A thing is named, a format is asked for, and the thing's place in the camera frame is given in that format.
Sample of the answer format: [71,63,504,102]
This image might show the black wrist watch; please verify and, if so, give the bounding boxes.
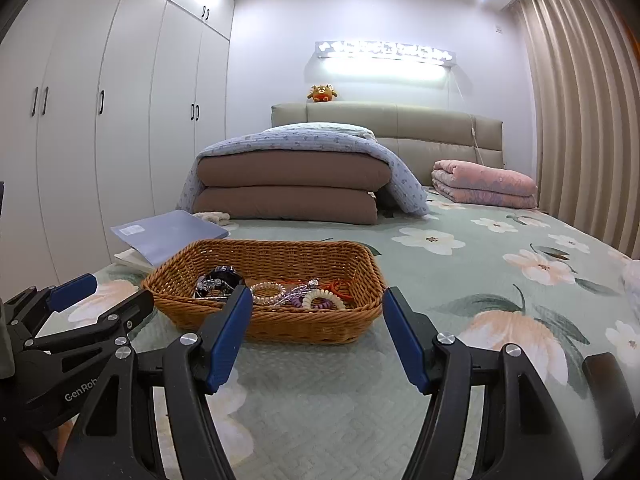
[193,266,245,302]

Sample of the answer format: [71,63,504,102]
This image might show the silver crystal hair clip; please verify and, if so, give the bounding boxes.
[288,278,319,302]

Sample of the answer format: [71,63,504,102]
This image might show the person's left hand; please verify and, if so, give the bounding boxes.
[20,419,75,476]

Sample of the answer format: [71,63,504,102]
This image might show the black phone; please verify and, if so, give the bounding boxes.
[582,352,637,460]

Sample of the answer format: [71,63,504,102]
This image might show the blue-grey book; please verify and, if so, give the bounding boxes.
[111,210,229,268]

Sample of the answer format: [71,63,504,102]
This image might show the white red plastic bag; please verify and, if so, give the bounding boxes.
[620,260,640,309]

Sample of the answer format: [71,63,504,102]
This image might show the brown wicker basket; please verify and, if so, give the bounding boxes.
[142,240,385,344]

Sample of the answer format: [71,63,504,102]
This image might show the cream fabric item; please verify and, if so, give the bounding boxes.
[193,211,230,226]

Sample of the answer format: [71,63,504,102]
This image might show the folded pink blanket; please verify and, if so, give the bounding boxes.
[431,160,537,209]

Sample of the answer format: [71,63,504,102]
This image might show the white wardrobe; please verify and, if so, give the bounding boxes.
[1,0,234,296]

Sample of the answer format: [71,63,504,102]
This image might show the beige upholstered headboard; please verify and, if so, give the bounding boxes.
[271,101,504,185]

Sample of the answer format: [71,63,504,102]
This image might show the folded brown quilt with blue cover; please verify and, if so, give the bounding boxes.
[177,122,428,226]

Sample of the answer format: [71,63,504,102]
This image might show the orange plush toy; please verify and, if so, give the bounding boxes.
[307,84,338,103]

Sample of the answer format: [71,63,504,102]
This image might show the beige curtain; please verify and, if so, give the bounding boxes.
[510,0,639,258]

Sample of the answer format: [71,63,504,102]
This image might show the red string bracelet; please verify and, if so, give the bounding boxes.
[290,277,356,306]

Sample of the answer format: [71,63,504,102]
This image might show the cream spiral hair tie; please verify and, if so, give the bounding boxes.
[301,288,347,312]

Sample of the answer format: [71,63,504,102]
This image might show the wall light bar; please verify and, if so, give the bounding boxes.
[314,40,457,82]

